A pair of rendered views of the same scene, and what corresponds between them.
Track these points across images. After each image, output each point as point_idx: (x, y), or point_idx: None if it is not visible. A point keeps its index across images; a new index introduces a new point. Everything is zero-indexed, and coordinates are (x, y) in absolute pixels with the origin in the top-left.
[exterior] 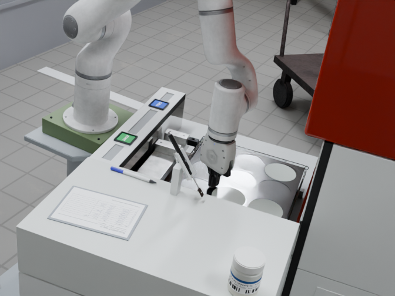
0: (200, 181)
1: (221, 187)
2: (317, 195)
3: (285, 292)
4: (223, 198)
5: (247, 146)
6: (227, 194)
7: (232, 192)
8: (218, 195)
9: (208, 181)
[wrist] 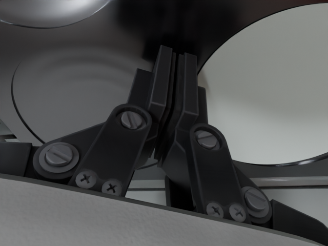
0: (80, 62)
1: (221, 48)
2: None
3: None
4: (257, 127)
5: None
6: (274, 94)
7: (307, 63)
8: (229, 124)
9: (114, 38)
